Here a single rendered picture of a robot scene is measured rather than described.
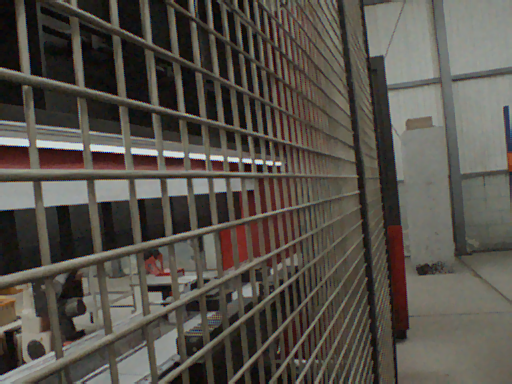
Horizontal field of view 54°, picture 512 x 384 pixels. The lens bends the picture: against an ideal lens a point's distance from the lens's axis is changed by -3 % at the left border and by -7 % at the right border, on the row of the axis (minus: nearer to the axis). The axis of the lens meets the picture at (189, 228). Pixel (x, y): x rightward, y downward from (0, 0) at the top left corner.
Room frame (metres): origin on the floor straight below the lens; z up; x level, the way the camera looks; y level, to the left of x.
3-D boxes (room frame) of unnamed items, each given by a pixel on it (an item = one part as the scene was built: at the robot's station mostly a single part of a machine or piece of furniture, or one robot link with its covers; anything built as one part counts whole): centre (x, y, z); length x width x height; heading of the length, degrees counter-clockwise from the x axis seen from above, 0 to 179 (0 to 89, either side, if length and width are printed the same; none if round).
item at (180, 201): (1.93, 0.06, 1.26); 0.15 x 0.09 x 0.17; 156
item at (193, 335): (1.23, -0.06, 1.02); 0.44 x 0.06 x 0.04; 156
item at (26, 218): (1.21, 0.39, 1.26); 0.15 x 0.09 x 0.17; 156
